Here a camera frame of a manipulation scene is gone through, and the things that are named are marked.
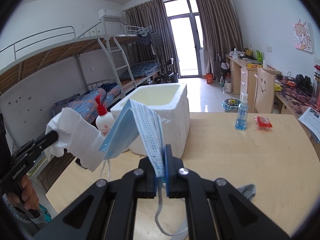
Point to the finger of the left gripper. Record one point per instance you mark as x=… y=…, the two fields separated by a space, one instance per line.
x=44 y=141

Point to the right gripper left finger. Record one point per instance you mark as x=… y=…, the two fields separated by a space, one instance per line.
x=106 y=210

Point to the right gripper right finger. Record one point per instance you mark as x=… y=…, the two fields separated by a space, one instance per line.
x=215 y=208

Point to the white tissue paper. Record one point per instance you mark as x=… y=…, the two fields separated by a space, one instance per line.
x=77 y=136

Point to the blue face mask stack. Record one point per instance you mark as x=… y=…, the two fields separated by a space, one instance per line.
x=138 y=120

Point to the person's left hand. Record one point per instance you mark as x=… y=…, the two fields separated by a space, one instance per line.
x=29 y=196

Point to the grey cloth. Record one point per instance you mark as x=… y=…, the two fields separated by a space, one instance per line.
x=248 y=191

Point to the blue plaid quilt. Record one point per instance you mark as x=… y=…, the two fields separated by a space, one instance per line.
x=85 y=104

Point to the white lotion pump bottle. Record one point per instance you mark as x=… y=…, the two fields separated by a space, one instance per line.
x=104 y=120

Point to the metal bunk bed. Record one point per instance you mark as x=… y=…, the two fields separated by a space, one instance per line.
x=42 y=69

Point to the blue spray bottle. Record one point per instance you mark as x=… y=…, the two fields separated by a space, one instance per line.
x=241 y=120

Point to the red snack packet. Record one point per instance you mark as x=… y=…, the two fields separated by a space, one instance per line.
x=263 y=123

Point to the wooden smiley chair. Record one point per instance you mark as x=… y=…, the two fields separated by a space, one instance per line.
x=264 y=96

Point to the printed paper sheet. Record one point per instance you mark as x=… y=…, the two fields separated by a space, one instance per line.
x=310 y=119

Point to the black folding chair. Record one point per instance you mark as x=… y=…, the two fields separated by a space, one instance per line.
x=167 y=75

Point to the wooden desk with drawers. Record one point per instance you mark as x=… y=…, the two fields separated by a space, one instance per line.
x=243 y=79

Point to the white air conditioner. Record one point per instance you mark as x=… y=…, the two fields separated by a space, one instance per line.
x=109 y=14

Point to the left brown curtain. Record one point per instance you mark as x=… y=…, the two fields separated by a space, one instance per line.
x=153 y=15

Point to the brown curtain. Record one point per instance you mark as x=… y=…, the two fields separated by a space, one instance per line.
x=220 y=28
x=153 y=15

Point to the right brown curtain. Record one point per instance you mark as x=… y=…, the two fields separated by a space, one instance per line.
x=220 y=28

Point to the glass balcony door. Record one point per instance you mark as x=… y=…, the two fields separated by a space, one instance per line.
x=187 y=32

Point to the anime wall picture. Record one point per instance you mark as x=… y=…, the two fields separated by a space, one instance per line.
x=302 y=36

